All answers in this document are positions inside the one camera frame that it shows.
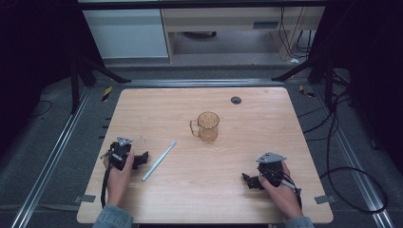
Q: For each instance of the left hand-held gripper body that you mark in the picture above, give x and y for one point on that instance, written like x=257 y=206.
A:
x=120 y=151

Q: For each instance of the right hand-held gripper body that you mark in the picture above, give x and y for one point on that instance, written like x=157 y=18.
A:
x=271 y=167

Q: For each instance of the person's left hand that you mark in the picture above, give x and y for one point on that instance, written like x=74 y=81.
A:
x=118 y=181

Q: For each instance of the person's right hand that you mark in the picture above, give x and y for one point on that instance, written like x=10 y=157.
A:
x=281 y=194

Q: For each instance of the pale blue toothbrush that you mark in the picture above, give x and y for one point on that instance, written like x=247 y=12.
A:
x=159 y=160

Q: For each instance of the grey tape piece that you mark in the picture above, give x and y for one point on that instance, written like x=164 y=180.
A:
x=85 y=198
x=325 y=199

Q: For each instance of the yellow black striped tape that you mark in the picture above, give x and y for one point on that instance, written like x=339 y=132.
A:
x=106 y=93
x=304 y=91

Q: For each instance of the amber glass mug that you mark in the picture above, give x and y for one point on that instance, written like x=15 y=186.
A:
x=207 y=127

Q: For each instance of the grey round table grommet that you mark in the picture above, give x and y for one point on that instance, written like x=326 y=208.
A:
x=236 y=100

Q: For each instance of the black tripod stand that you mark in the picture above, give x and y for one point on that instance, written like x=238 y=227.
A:
x=328 y=76
x=75 y=82

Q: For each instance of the white plug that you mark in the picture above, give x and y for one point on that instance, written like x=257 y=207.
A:
x=294 y=60

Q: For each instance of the white cabinet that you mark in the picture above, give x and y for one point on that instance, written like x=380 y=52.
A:
x=126 y=34

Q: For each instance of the metal floor rail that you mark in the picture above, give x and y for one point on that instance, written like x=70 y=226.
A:
x=202 y=83
x=358 y=177
x=47 y=167

